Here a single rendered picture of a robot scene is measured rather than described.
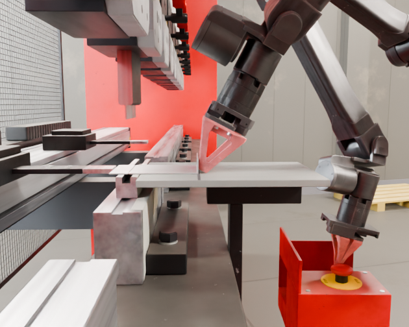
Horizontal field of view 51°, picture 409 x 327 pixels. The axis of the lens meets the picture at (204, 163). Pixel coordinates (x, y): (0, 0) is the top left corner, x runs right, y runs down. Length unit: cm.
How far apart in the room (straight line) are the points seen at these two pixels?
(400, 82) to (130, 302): 569
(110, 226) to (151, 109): 230
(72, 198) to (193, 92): 167
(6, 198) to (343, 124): 63
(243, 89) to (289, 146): 460
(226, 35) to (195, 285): 34
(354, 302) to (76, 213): 81
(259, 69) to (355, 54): 485
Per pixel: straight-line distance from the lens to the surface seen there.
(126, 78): 61
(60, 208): 131
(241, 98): 62
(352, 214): 88
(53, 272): 37
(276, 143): 513
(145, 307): 51
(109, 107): 286
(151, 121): 282
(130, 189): 61
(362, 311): 82
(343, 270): 82
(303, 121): 528
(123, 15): 38
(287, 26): 60
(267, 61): 63
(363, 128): 88
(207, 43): 62
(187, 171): 63
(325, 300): 79
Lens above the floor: 110
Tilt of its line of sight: 8 degrees down
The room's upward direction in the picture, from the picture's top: straight up
